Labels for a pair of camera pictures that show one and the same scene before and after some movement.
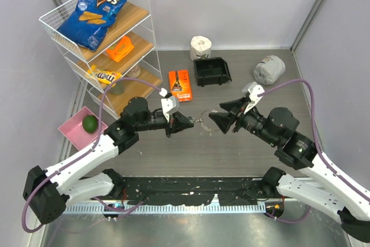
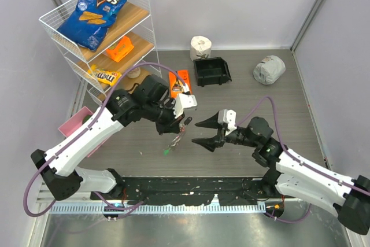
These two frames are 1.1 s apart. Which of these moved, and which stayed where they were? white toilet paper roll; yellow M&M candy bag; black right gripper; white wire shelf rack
Moved: black right gripper
Stayed: white toilet paper roll; yellow M&M candy bag; white wire shelf rack
